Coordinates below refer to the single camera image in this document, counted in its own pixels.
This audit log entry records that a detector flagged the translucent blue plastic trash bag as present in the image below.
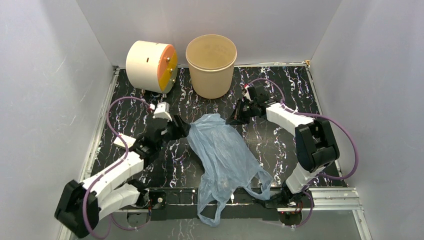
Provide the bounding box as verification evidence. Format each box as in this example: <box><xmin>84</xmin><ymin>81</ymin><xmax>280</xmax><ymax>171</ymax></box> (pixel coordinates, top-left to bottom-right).
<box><xmin>187</xmin><ymin>113</ymin><xmax>274</xmax><ymax>227</ymax></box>

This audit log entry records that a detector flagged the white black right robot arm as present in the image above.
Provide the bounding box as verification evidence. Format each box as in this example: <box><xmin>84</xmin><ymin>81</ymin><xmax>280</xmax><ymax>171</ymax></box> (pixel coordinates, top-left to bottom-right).
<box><xmin>172</xmin><ymin>86</ymin><xmax>340</xmax><ymax>207</ymax></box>

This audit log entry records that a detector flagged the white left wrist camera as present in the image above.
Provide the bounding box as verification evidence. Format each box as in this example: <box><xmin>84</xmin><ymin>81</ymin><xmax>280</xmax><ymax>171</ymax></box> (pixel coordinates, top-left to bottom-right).
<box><xmin>149</xmin><ymin>101</ymin><xmax>173</xmax><ymax>122</ymax></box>

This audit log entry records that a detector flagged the beige round trash bin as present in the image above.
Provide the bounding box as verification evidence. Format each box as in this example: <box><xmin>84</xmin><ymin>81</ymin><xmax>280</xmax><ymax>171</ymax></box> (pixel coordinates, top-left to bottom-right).
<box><xmin>185</xmin><ymin>34</ymin><xmax>237</xmax><ymax>99</ymax></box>

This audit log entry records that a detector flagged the white trash bag box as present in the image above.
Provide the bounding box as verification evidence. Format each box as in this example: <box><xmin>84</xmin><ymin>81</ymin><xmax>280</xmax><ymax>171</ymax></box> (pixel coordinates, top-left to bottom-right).
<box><xmin>113</xmin><ymin>133</ymin><xmax>136</xmax><ymax>149</ymax></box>

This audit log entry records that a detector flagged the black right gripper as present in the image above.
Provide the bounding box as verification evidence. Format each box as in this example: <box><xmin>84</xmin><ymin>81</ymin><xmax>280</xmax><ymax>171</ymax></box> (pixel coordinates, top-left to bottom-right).
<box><xmin>226</xmin><ymin>98</ymin><xmax>257</xmax><ymax>126</ymax></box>

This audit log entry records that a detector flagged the white cylinder with orange face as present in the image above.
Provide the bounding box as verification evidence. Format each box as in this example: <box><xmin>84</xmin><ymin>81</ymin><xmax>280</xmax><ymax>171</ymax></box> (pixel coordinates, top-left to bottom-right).
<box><xmin>125</xmin><ymin>40</ymin><xmax>178</xmax><ymax>94</ymax></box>

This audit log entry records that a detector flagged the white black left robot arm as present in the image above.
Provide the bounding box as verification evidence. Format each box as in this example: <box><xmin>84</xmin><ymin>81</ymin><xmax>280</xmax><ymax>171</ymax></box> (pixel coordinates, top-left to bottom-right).
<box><xmin>54</xmin><ymin>115</ymin><xmax>190</xmax><ymax>238</ymax></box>

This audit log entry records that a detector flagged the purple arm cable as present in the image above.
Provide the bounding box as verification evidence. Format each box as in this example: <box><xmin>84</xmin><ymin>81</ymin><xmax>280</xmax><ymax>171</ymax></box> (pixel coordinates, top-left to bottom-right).
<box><xmin>245</xmin><ymin>78</ymin><xmax>360</xmax><ymax>181</ymax></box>
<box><xmin>82</xmin><ymin>96</ymin><xmax>157</xmax><ymax>240</ymax></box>

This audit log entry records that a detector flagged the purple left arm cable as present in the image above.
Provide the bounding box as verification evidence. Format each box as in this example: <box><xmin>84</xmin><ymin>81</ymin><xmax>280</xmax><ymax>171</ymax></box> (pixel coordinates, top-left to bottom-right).
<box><xmin>82</xmin><ymin>96</ymin><xmax>157</xmax><ymax>240</ymax></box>

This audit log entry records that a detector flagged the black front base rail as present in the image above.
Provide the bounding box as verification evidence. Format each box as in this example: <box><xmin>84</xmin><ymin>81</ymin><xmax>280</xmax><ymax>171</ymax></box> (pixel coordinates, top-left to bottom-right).
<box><xmin>125</xmin><ymin>187</ymin><xmax>316</xmax><ymax>228</ymax></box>

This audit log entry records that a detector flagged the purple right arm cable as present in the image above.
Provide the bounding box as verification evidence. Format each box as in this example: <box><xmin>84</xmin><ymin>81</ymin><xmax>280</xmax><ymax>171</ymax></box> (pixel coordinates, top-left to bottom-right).
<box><xmin>245</xmin><ymin>78</ymin><xmax>360</xmax><ymax>181</ymax></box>

